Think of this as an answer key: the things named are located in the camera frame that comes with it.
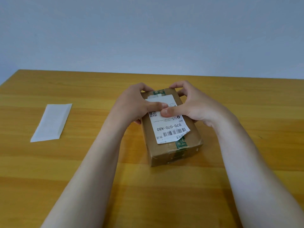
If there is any person's right hand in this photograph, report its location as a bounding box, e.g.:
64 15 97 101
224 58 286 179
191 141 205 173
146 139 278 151
161 80 229 128

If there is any person's left hand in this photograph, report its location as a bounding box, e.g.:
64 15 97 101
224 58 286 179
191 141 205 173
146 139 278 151
110 82 169 128

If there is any white shipping label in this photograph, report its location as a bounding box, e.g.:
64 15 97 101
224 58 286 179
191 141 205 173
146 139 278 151
145 94 192 145

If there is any brown cardboard parcel box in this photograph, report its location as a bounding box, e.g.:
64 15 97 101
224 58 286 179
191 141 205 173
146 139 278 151
140 88 204 167

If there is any person's left forearm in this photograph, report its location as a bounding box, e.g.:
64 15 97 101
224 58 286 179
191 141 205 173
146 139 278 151
40 109 143 228

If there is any person's right forearm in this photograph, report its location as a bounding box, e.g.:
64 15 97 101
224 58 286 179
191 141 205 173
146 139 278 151
204 109 304 228

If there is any white paper strip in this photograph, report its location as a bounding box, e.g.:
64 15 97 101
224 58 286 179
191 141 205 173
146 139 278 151
30 103 73 143

